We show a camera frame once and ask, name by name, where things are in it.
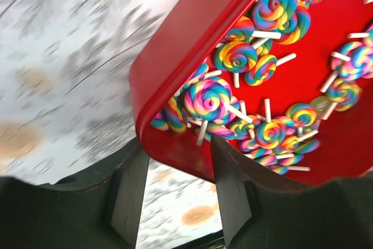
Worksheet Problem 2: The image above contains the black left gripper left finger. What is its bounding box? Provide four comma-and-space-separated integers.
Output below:
1, 139, 149, 248

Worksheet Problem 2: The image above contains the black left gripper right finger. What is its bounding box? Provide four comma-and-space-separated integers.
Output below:
211, 136, 372, 248

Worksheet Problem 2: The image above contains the red tin of swirl lollipops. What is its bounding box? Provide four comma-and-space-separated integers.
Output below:
129, 0, 372, 185

